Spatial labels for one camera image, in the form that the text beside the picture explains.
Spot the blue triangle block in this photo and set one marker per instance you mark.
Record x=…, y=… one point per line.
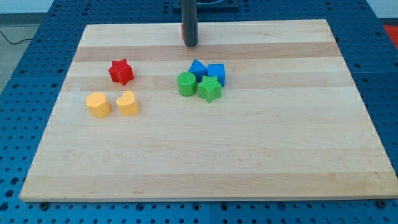
x=198, y=69

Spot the light wooden board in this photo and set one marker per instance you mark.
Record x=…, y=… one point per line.
x=290, y=123

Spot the yellow pentagon block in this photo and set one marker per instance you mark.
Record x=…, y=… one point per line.
x=98, y=105

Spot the green star block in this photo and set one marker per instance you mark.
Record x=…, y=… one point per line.
x=209, y=88

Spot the red star block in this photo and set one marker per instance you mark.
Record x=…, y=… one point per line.
x=121, y=72

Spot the yellow heart block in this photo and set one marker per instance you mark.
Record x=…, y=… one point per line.
x=128, y=104

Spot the red circle block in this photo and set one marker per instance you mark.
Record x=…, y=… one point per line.
x=182, y=32

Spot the green cylinder block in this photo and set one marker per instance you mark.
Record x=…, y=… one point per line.
x=186, y=84

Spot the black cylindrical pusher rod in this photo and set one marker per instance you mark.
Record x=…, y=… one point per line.
x=190, y=22

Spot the blue cube block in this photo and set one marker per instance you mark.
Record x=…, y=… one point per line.
x=217, y=70

